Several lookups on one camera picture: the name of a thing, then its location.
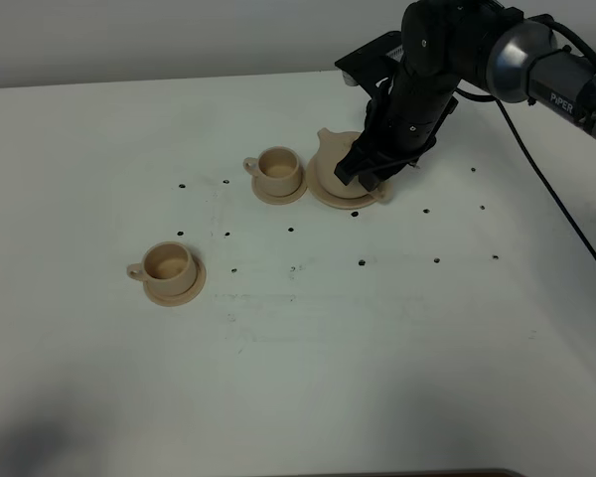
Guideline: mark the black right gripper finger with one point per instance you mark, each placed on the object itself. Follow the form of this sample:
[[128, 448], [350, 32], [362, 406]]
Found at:
[[363, 147], [372, 173]]

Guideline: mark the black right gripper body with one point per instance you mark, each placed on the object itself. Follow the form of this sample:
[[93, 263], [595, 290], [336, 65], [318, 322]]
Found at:
[[405, 121]]

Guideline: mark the brown ceramic teapot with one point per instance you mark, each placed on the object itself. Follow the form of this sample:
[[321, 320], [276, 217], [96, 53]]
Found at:
[[336, 143]]

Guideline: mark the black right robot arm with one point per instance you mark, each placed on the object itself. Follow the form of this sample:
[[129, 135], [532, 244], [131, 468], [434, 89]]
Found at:
[[502, 52]]

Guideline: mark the large brown teapot saucer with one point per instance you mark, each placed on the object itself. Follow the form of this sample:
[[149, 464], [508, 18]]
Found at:
[[329, 190]]

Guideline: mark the far brown cup saucer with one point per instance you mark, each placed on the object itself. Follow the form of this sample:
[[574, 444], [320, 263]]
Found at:
[[280, 187]]

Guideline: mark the brown cup saucer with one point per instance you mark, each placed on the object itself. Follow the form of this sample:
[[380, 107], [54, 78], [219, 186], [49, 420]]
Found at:
[[183, 298], [280, 187]]

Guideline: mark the far brown teacup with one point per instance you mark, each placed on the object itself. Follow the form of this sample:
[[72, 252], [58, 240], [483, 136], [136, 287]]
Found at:
[[275, 157]]

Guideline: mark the brown teacup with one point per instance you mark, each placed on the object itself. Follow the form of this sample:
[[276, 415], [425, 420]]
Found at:
[[167, 268], [275, 157]]

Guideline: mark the near brown teacup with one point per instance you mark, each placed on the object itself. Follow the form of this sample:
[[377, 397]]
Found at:
[[167, 268]]

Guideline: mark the near brown cup saucer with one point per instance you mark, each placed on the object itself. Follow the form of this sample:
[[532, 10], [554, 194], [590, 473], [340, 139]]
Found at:
[[183, 298]]

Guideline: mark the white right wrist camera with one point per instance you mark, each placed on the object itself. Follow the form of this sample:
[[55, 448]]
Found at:
[[373, 62]]

